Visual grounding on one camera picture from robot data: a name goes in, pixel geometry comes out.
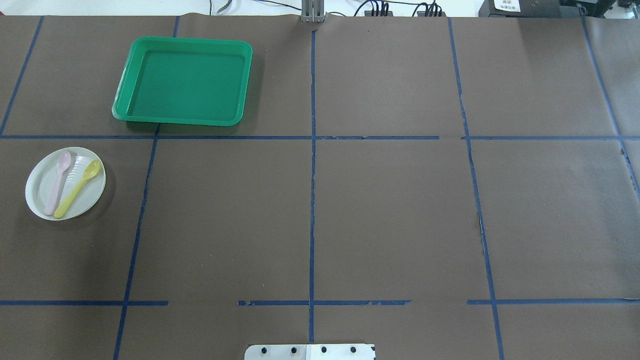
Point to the white round plate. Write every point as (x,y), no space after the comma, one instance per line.
(40,181)

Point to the brown paper table cover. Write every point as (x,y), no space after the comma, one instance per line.
(448,189)

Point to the green plastic tray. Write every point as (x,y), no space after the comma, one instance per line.
(184,81)

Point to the black power strip left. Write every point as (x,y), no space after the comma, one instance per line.
(379,9)

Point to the black power strip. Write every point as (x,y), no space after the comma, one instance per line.
(428,10)
(379,9)

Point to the black power strip right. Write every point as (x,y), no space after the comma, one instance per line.
(428,10)

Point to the yellow plastic spoon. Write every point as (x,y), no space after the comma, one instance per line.
(90,172)

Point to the black control box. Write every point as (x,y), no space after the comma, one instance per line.
(527,9)

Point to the pink plastic spoon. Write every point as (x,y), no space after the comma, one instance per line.
(64,161)

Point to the grey aluminium frame post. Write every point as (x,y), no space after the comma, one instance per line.
(313,11)

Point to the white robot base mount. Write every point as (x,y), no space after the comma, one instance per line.
(331,351)

